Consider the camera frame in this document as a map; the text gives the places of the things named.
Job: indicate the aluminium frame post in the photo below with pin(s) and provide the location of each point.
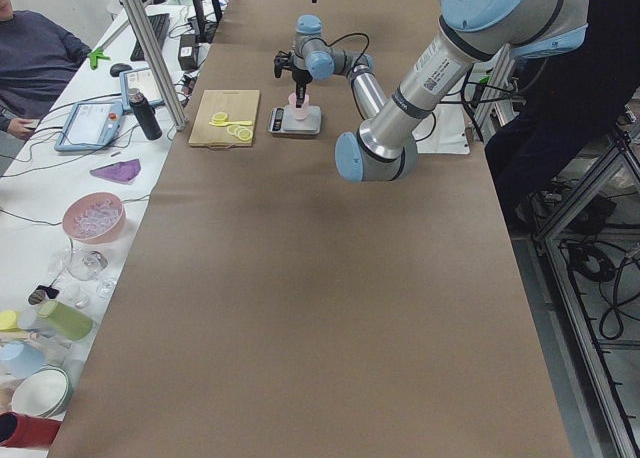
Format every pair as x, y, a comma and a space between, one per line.
144, 34

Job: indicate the black computer mouse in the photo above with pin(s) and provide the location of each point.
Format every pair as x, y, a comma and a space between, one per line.
118, 68

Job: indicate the wooden cutting board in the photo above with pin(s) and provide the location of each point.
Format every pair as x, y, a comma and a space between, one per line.
237, 104

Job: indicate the pink bowl with ice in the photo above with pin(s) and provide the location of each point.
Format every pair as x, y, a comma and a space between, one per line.
95, 218

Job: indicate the light blue cup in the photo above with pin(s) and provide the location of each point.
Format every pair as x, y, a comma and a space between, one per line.
21, 359

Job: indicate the yellow plastic knife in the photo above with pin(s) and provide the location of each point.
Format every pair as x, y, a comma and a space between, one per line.
230, 123

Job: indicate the white green bowl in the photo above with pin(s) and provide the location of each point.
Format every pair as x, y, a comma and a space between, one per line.
44, 394

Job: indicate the black thermos bottle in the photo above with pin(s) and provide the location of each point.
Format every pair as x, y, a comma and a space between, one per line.
144, 113

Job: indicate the seated person in navy sweater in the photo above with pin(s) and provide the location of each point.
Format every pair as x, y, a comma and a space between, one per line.
38, 60

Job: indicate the green cup lying down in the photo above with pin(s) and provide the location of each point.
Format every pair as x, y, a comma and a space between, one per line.
66, 321

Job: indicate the silver digital kitchen scale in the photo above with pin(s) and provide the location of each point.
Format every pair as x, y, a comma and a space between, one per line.
283, 123

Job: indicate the blue teach pendant near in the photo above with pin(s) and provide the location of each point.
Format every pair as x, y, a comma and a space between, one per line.
91, 125

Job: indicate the pink plastic cup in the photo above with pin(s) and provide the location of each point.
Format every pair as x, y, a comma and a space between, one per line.
298, 111

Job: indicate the blue teach pendant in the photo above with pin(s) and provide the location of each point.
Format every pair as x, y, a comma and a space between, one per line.
91, 125
143, 80

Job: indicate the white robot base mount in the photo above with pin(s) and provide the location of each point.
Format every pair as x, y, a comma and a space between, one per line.
443, 132

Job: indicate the lemon slice at knife tip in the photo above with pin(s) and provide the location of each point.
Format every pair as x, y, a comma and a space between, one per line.
219, 118

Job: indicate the yellow cup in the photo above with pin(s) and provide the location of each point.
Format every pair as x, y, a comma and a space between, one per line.
9, 321

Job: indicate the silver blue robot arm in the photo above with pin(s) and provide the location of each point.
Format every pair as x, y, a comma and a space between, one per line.
470, 31

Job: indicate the purple cloth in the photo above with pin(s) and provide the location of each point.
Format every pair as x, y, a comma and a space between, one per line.
123, 172

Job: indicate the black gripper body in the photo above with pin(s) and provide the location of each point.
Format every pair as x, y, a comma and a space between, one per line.
301, 79

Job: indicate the standing person in dark clothes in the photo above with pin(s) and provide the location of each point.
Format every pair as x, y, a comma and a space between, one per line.
575, 97

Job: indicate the blue teach pendant far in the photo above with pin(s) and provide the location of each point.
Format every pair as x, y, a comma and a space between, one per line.
143, 80

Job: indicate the clear glass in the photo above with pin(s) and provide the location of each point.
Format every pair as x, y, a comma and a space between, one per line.
85, 265

